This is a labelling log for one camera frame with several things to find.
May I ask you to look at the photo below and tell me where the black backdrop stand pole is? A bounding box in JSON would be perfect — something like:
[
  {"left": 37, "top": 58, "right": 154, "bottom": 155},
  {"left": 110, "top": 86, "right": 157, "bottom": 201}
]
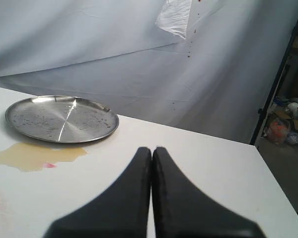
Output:
[{"left": 249, "top": 18, "right": 298, "bottom": 146}]

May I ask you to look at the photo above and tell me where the round steel plate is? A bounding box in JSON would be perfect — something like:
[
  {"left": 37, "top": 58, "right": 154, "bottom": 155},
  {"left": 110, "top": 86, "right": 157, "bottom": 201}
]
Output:
[{"left": 5, "top": 95, "right": 119, "bottom": 144}]

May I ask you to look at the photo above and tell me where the white backdrop cloth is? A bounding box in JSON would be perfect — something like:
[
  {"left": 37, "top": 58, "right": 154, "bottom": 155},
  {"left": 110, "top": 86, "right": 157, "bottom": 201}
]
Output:
[{"left": 0, "top": 0, "right": 298, "bottom": 143}]

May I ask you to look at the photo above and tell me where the yellowish liquid spill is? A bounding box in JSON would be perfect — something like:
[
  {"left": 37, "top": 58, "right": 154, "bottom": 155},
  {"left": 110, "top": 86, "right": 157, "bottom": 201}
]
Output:
[{"left": 0, "top": 143, "right": 87, "bottom": 172}]

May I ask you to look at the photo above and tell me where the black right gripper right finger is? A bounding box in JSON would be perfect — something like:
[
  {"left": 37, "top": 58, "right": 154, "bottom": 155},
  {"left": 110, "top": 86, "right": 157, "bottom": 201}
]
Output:
[{"left": 151, "top": 147, "right": 264, "bottom": 238}]

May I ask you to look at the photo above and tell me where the orange plastic bag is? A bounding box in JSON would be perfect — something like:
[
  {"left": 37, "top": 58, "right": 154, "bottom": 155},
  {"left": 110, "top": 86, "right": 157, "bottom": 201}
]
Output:
[{"left": 267, "top": 118, "right": 290, "bottom": 145}]

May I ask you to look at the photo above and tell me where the cardboard box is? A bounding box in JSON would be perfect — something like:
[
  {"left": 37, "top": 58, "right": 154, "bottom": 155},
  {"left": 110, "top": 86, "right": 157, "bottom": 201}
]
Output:
[{"left": 274, "top": 111, "right": 298, "bottom": 131}]

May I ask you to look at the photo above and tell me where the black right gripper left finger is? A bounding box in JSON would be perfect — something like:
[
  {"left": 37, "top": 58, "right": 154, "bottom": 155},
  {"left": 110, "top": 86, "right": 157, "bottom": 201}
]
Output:
[{"left": 44, "top": 147, "right": 151, "bottom": 238}]

